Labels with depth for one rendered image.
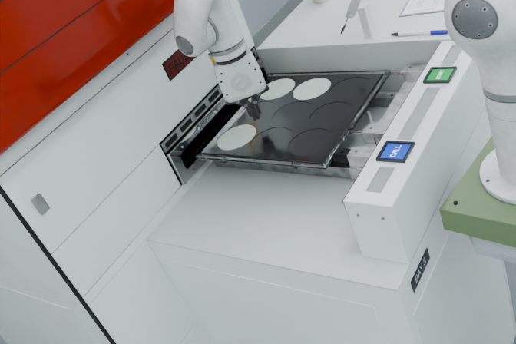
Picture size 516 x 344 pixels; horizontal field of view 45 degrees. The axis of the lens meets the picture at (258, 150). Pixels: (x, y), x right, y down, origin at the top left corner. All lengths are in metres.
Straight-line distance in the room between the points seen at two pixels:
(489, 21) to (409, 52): 0.65
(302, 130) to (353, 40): 0.31
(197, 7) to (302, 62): 0.52
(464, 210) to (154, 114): 0.72
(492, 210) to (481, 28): 0.36
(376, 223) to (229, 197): 0.47
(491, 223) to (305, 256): 0.35
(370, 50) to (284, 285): 0.64
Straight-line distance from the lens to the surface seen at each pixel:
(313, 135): 1.40
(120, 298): 1.45
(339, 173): 1.37
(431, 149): 1.20
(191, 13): 1.25
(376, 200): 1.07
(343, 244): 1.22
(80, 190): 1.33
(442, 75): 1.35
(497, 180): 1.18
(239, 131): 1.52
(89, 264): 1.38
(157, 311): 1.54
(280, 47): 1.71
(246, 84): 1.41
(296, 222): 1.31
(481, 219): 1.13
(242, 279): 1.34
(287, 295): 1.29
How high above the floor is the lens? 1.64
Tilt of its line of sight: 31 degrees down
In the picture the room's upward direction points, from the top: 23 degrees counter-clockwise
